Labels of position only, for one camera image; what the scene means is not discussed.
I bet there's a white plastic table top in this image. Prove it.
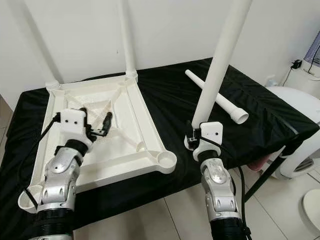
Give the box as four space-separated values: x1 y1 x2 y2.
18 70 178 215

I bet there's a white plastic table leg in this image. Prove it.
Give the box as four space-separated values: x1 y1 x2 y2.
185 69 250 125
20 0 61 91
120 0 139 81
184 0 254 150

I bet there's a pink stool seat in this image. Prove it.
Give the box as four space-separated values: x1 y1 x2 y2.
252 157 273 171

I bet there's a white plastic floor object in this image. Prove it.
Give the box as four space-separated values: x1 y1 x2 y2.
265 86 320 180

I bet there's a white round flat floor disc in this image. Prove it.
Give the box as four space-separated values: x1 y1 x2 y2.
302 189 320 221

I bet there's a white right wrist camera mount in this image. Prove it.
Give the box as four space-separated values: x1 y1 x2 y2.
194 121 224 161

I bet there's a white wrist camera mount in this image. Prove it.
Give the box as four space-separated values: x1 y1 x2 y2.
57 109 88 143
194 121 224 161

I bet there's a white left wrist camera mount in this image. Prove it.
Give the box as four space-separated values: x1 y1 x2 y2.
57 109 88 143

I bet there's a black wall plug adapter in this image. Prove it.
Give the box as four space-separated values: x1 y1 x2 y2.
291 59 304 71

